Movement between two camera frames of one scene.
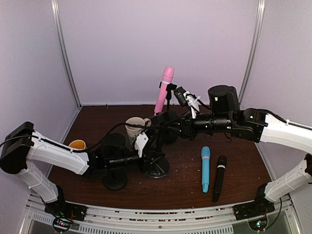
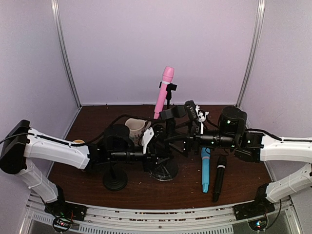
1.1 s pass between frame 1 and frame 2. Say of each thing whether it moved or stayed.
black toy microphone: stayed
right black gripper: moved
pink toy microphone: stayed
